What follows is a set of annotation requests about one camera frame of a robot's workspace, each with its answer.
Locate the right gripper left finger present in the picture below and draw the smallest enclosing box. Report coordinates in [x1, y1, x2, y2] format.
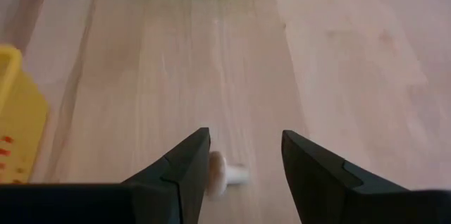
[0, 127, 211, 224]

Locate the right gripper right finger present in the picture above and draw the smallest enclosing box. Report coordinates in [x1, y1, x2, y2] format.
[280, 129, 451, 224]

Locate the brown cap mushroom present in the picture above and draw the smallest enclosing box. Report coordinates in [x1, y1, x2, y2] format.
[205, 151, 250, 200]

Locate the yellow plastic basket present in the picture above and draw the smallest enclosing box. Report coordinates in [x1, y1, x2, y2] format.
[0, 43, 49, 185]

